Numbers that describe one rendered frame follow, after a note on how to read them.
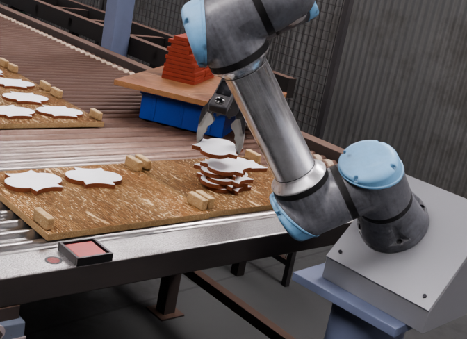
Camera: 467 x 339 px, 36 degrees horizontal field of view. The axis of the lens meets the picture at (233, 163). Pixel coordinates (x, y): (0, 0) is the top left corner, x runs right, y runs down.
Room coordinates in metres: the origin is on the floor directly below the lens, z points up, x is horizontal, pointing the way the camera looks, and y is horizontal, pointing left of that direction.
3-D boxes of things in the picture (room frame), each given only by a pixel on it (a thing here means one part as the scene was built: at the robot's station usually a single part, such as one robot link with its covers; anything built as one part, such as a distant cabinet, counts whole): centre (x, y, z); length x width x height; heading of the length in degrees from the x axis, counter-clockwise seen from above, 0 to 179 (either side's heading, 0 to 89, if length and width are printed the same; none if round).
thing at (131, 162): (1.76, 0.25, 0.95); 0.06 x 0.02 x 0.03; 44
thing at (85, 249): (1.24, 0.24, 0.92); 0.06 x 0.06 x 0.01; 43
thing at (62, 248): (1.24, 0.24, 0.92); 0.08 x 0.08 x 0.02; 43
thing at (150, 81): (2.53, 0.15, 1.03); 0.50 x 0.50 x 0.02; 78
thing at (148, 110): (2.47, 0.17, 0.97); 0.31 x 0.31 x 0.10; 78
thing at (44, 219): (1.30, 0.35, 0.95); 0.06 x 0.02 x 0.03; 44
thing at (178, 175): (1.82, 0.00, 0.93); 0.41 x 0.35 x 0.02; 133
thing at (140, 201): (1.53, 0.30, 0.93); 0.41 x 0.35 x 0.02; 134
